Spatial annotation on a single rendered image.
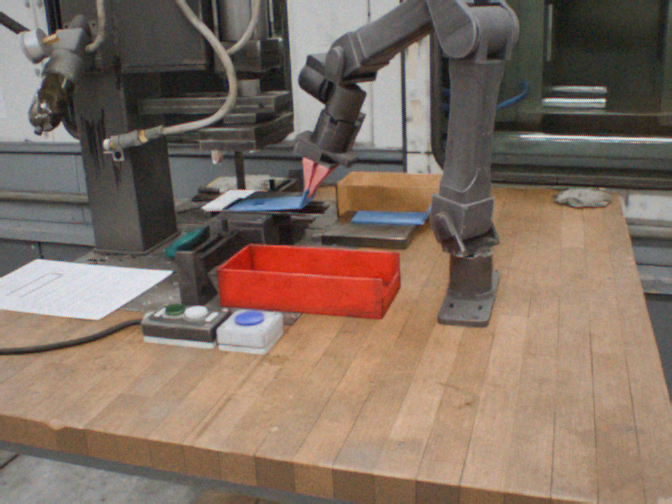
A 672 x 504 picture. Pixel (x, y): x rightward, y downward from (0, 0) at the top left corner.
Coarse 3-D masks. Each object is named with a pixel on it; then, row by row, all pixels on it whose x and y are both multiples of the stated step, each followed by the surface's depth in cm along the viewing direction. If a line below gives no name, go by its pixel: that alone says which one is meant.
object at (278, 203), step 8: (304, 192) 120; (248, 200) 131; (256, 200) 130; (264, 200) 129; (272, 200) 128; (280, 200) 128; (288, 200) 127; (296, 200) 126; (304, 200) 122; (232, 208) 126; (240, 208) 126; (248, 208) 125; (256, 208) 124; (264, 208) 124; (272, 208) 123; (280, 208) 123; (288, 208) 122; (296, 208) 122
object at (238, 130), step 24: (240, 72) 120; (168, 96) 131; (192, 96) 130; (216, 96) 127; (240, 96) 121; (264, 96) 119; (288, 96) 124; (240, 120) 120; (264, 120) 121; (288, 120) 127; (216, 144) 116; (240, 144) 115; (264, 144) 118
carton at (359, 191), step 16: (352, 176) 158; (368, 176) 157; (384, 176) 156; (400, 176) 155; (416, 176) 154; (432, 176) 153; (336, 192) 148; (352, 192) 147; (368, 192) 146; (384, 192) 145; (400, 192) 144; (416, 192) 143; (432, 192) 142; (352, 208) 148; (368, 208) 147; (384, 208) 146; (400, 208) 145; (416, 208) 144
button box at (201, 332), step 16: (144, 320) 96; (160, 320) 96; (176, 320) 96; (192, 320) 95; (208, 320) 95; (224, 320) 97; (96, 336) 98; (144, 336) 97; (160, 336) 96; (176, 336) 95; (192, 336) 94; (208, 336) 93; (0, 352) 94; (16, 352) 94; (32, 352) 95
